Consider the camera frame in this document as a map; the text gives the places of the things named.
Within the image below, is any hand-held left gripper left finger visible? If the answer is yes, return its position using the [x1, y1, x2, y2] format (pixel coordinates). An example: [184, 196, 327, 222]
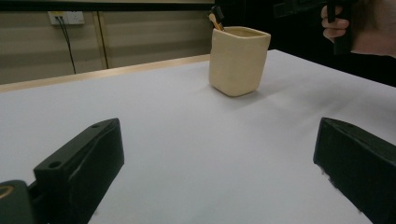
[29, 118, 125, 224]

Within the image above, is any beige ceramic cup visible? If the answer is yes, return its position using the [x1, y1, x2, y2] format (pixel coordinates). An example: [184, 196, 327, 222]
[207, 25, 272, 98]

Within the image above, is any white wall power outlet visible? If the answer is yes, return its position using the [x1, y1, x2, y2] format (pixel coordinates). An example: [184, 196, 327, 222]
[47, 10, 86, 26]

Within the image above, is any black wall cable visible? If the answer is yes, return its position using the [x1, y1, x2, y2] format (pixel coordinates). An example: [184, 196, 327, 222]
[55, 16, 78, 76]

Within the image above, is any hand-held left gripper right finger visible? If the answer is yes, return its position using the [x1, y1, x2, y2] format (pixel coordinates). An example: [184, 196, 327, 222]
[312, 117, 396, 224]

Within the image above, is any black flat-head brush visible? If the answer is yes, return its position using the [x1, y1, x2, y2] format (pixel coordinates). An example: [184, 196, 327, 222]
[209, 5, 226, 32]

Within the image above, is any white table sheet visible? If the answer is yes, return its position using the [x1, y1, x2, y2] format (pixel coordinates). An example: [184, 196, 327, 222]
[0, 49, 396, 224]

